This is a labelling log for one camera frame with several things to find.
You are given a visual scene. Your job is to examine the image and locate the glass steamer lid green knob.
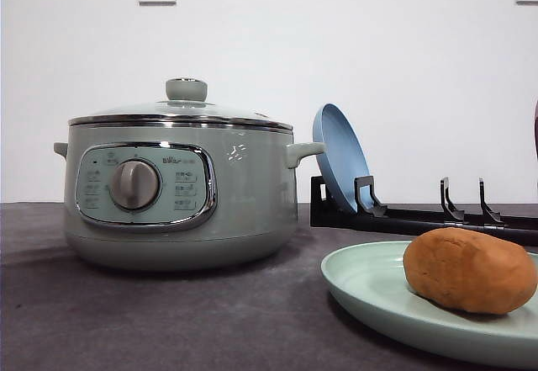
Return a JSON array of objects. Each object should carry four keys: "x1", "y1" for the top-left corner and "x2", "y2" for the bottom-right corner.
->
[{"x1": 68, "y1": 77, "x2": 293, "y2": 131}]

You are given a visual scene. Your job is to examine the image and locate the green plate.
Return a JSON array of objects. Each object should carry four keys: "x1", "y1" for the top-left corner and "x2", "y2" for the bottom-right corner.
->
[{"x1": 321, "y1": 241, "x2": 538, "y2": 367}]

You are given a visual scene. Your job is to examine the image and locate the brown potato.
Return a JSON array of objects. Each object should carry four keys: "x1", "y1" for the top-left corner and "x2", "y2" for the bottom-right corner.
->
[{"x1": 403, "y1": 227, "x2": 538, "y2": 315}]

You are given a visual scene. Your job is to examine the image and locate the blue plate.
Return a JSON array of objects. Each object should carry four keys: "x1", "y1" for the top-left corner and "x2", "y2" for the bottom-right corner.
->
[{"x1": 313, "y1": 103, "x2": 373, "y2": 213}]

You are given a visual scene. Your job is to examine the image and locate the green electric steamer pot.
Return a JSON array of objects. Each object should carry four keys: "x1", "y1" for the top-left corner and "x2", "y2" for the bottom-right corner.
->
[{"x1": 54, "y1": 123, "x2": 325, "y2": 271}]

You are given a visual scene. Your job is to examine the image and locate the dark red plate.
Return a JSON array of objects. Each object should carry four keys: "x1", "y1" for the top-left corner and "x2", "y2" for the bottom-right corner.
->
[{"x1": 534, "y1": 100, "x2": 538, "y2": 160}]

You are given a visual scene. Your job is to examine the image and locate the black dish rack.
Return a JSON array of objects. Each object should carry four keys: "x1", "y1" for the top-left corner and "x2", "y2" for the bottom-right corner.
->
[{"x1": 310, "y1": 176, "x2": 538, "y2": 246}]

